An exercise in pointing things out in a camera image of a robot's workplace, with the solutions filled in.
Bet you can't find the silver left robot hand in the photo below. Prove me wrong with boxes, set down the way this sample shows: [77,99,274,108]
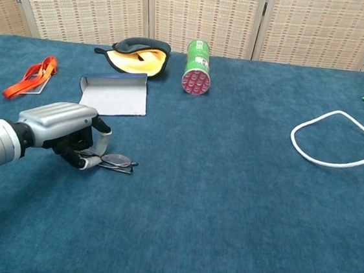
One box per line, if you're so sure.
[12,97,115,174]

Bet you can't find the blue glasses case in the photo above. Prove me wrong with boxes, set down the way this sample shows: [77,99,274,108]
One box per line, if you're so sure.
[76,66,152,121]

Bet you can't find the black wire-frame eyeglasses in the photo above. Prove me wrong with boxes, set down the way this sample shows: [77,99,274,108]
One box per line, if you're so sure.
[77,150,140,176]

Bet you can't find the clear badge card holder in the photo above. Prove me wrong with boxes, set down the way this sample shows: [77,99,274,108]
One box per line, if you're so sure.
[20,67,52,97]

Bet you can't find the yellow and grey cloth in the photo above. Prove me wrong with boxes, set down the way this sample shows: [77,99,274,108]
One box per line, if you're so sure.
[91,32,173,82]

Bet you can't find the green chip can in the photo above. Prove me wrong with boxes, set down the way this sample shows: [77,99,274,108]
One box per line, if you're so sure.
[179,38,216,98]

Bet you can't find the teal table mat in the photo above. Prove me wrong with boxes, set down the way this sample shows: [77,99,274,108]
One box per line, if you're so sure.
[0,32,364,273]

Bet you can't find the woven bamboo folding screen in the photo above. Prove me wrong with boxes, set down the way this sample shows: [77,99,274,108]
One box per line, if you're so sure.
[0,0,364,77]

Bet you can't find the orange lanyard strap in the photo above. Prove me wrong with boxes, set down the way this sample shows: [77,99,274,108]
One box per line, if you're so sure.
[2,51,60,104]

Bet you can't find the white cable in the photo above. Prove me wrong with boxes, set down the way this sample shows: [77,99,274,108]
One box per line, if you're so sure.
[288,105,364,171]

